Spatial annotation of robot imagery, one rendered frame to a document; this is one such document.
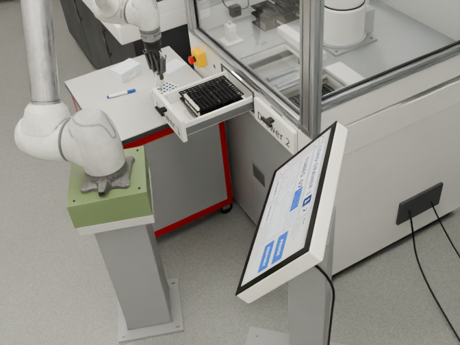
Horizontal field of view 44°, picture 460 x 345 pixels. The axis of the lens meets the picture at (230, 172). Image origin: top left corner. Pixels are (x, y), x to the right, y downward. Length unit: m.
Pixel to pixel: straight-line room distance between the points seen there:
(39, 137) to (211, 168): 1.02
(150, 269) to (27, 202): 1.31
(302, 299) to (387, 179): 0.88
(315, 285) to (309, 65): 0.71
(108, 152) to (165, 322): 1.00
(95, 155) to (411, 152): 1.32
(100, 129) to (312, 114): 0.73
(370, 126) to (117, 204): 1.00
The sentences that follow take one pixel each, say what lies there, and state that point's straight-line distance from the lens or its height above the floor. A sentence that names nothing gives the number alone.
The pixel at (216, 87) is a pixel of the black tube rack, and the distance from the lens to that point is 2.46.
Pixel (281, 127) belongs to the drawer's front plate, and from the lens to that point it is 2.20.
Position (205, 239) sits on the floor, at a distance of 3.02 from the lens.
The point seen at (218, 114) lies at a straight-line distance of 2.34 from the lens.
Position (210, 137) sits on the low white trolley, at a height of 0.57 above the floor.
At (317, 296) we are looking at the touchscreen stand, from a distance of 1.82.
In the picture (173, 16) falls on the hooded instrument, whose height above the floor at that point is 0.87.
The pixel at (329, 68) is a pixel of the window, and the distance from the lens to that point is 1.97.
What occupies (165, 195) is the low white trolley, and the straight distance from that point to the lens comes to 2.79.
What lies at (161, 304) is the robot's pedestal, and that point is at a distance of 2.60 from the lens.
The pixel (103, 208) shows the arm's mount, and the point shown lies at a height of 0.84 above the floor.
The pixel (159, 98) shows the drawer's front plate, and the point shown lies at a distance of 2.40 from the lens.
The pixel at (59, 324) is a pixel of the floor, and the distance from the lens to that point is 2.88.
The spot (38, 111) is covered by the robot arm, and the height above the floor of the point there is 1.14.
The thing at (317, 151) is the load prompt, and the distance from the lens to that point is 1.70.
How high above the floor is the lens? 2.25
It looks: 42 degrees down
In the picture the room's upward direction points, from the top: 6 degrees counter-clockwise
